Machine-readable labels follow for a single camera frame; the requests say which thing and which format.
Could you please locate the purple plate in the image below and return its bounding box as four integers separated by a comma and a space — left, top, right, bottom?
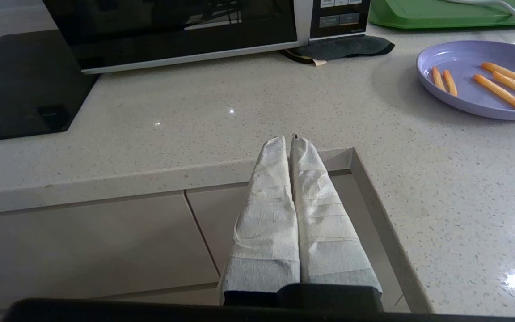
416, 40, 515, 121

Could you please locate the green cutting board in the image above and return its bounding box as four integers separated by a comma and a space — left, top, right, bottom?
369, 0, 515, 30

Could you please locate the black stand under microwave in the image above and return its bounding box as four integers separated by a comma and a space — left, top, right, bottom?
282, 36, 396, 67

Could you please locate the black induction cooktop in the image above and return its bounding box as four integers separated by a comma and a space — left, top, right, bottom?
0, 29, 100, 144

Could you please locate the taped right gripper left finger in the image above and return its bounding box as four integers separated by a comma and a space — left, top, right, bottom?
219, 136, 301, 306

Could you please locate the black silver microwave oven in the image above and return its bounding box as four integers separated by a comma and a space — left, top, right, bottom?
43, 0, 372, 75

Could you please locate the thick orange french fry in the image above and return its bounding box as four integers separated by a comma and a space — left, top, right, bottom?
473, 74, 515, 111

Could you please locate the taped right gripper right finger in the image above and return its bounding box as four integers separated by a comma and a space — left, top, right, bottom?
289, 133, 383, 298

